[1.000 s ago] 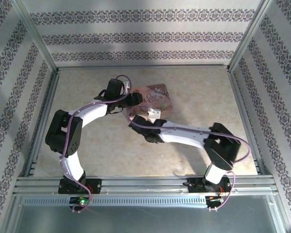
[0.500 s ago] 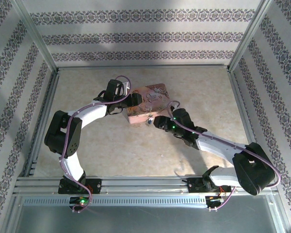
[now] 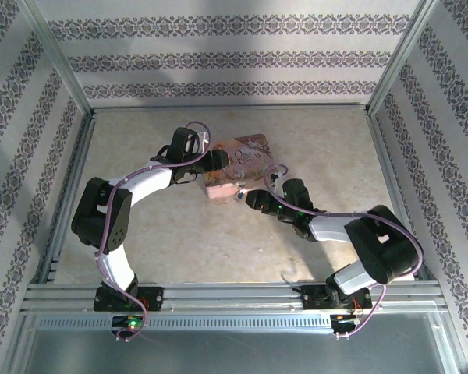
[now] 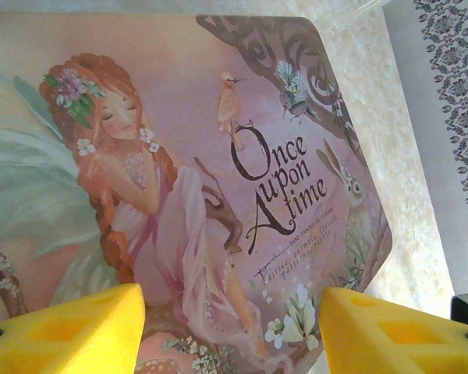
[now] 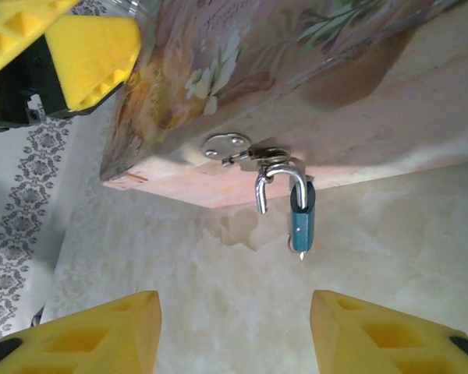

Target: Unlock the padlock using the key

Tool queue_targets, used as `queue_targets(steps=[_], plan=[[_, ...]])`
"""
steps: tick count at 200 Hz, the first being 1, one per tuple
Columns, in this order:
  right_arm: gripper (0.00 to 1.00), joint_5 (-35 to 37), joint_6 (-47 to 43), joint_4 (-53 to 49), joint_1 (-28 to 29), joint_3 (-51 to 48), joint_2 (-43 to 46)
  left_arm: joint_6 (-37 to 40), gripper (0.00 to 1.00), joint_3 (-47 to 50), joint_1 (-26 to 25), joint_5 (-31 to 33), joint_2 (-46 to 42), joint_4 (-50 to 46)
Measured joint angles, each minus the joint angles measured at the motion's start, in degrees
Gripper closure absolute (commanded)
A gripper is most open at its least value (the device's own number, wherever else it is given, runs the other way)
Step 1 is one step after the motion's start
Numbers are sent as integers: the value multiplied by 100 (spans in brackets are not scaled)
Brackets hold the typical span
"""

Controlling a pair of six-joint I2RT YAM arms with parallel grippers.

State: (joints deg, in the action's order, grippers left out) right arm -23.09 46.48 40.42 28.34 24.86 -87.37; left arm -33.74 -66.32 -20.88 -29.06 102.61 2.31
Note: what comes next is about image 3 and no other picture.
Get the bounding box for wide aluminium frame rail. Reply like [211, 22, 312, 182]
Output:
[20, 282, 448, 313]

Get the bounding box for right control board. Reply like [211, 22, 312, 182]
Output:
[330, 313, 362, 332]

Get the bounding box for slotted grey cable duct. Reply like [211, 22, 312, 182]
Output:
[34, 313, 335, 333]

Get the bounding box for thin aluminium frame rail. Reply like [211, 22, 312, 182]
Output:
[90, 101, 371, 113]

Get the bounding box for aluminium side frame rail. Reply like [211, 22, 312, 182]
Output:
[41, 111, 98, 284]
[367, 111, 440, 284]

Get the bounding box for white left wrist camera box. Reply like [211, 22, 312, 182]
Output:
[194, 130, 212, 153]

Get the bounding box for left control board green LED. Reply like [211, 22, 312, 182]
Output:
[112, 315, 145, 331]

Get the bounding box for aluminium frame post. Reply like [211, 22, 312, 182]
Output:
[367, 0, 441, 115]
[17, 0, 94, 115]

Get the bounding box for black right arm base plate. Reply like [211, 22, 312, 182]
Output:
[300, 285, 372, 312]

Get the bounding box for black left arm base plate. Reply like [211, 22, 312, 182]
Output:
[93, 285, 165, 312]

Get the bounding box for grey metal sheet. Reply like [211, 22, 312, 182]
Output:
[5, 311, 466, 374]

